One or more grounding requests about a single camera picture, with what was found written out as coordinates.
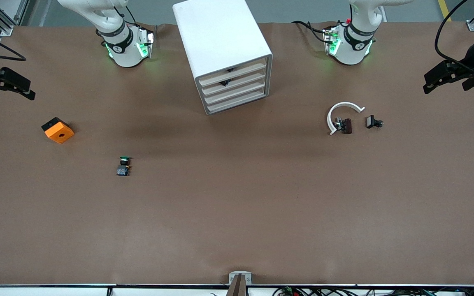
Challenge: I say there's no green push button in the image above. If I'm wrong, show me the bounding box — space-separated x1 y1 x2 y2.
116 156 132 177

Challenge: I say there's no white rectangular tray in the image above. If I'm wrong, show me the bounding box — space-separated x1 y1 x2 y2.
203 78 267 105

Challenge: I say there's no orange and black block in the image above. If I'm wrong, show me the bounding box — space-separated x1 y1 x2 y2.
41 117 75 144

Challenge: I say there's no dark brown metal connector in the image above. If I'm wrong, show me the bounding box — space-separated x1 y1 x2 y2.
334 118 353 135

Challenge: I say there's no green lit base box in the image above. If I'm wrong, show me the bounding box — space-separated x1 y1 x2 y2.
136 25 156 58
323 25 341 56

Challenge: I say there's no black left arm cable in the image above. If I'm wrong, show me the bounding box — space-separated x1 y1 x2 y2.
434 0 474 75

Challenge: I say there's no white curved bracket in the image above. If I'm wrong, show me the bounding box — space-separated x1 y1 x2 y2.
327 102 366 136

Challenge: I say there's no black base cable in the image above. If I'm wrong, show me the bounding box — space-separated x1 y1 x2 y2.
292 20 333 44

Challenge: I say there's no white table edge rail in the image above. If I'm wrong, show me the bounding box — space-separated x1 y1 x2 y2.
0 284 474 296

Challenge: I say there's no grey metal bracket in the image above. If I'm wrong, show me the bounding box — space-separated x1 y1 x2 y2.
228 271 253 285

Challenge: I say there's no brown camera pole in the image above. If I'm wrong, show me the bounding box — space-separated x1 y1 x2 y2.
226 274 248 296

